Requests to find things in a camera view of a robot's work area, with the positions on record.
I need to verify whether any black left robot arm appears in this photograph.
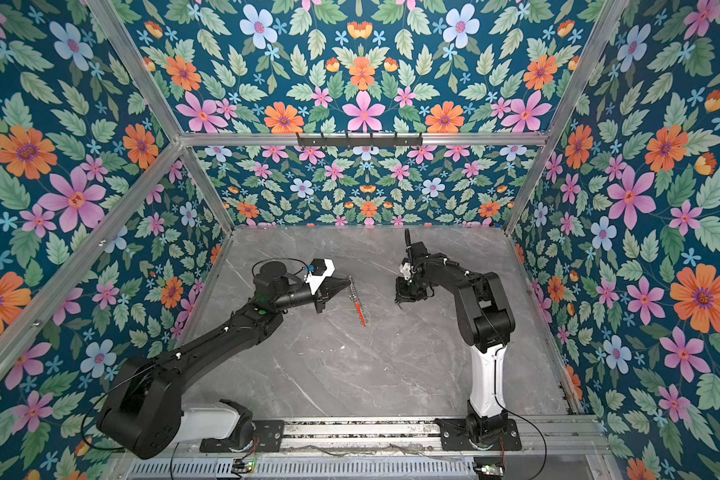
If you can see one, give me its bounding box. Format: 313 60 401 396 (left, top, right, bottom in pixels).
96 258 352 460

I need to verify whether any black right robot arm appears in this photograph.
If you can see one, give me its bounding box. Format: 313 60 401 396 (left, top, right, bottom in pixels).
395 230 516 445

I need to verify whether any black hook rack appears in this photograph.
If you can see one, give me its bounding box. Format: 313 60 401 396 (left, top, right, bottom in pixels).
296 133 424 148

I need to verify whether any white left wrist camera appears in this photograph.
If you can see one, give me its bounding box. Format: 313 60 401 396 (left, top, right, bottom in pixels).
305 258 335 295

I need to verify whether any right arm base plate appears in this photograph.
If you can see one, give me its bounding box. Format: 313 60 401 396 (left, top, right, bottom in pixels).
435 418 522 452

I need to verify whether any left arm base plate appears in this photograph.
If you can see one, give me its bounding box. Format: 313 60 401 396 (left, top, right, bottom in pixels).
199 420 285 453

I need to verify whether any white perforated cable tray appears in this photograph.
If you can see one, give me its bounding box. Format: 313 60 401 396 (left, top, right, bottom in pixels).
126 457 477 479

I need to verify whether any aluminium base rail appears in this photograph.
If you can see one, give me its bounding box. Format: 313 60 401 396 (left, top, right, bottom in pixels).
143 415 610 458

